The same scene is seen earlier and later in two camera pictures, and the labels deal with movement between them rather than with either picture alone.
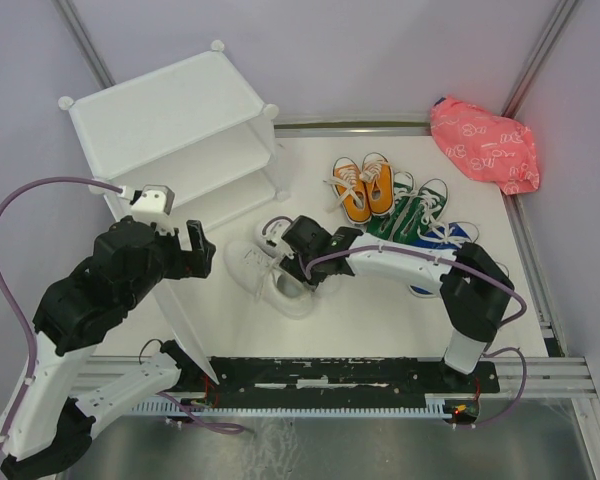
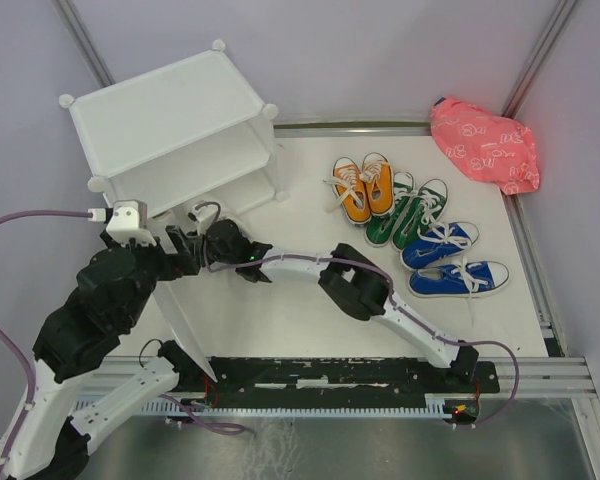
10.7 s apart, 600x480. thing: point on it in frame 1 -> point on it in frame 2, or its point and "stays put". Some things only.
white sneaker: (263, 275) -> (166, 217)
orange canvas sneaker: (377, 176) stays put
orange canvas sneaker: (350, 190) stays put
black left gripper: (199, 260) stays put
